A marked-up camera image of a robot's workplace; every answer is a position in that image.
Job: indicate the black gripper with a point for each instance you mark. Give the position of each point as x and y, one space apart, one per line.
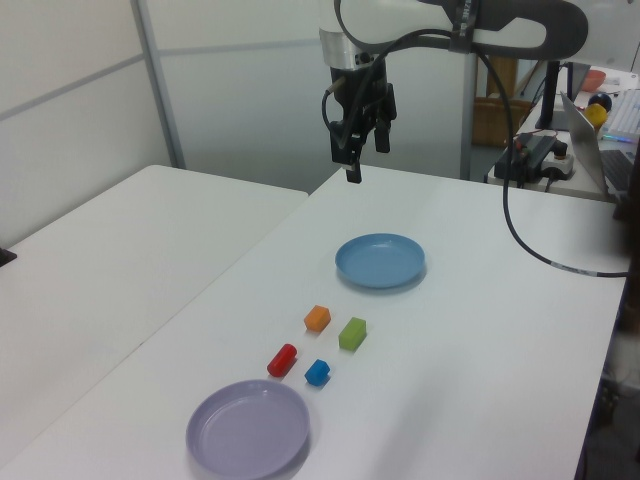
350 100

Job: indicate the orange block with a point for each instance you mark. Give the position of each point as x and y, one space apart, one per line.
317 318

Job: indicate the green block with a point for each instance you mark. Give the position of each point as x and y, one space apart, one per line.
351 334

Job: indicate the red cylinder block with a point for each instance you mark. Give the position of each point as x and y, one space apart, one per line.
281 360

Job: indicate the blue block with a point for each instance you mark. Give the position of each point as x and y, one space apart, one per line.
316 372

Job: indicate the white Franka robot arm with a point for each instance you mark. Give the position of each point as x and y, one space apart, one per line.
400 20

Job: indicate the blue plate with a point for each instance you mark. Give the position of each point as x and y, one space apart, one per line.
380 260

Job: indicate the brown cardboard box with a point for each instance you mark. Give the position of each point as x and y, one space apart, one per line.
492 122

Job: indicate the wooden panel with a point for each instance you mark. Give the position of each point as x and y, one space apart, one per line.
510 77

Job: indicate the black power box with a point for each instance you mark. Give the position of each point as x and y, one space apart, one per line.
530 152

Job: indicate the black monitor stand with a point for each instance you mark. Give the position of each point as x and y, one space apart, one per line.
550 100

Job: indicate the emergency stop button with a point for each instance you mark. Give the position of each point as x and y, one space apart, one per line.
560 162

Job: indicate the silver laptop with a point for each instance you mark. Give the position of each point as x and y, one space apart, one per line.
585 145

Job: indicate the grey monitor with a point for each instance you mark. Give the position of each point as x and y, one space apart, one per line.
577 77

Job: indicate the yellow ball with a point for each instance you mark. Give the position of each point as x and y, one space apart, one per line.
596 117

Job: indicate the orange bowl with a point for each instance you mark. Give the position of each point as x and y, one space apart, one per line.
595 80

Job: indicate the dark blue ball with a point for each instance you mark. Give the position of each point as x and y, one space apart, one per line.
602 100

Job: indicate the white keyboard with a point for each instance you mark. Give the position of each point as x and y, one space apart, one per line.
625 117

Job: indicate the purple plate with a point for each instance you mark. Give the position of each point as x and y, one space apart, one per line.
247 430

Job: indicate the grey partition post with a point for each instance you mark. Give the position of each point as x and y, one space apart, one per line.
467 125
160 90

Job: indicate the black mounting post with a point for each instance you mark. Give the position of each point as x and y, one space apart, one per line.
631 200

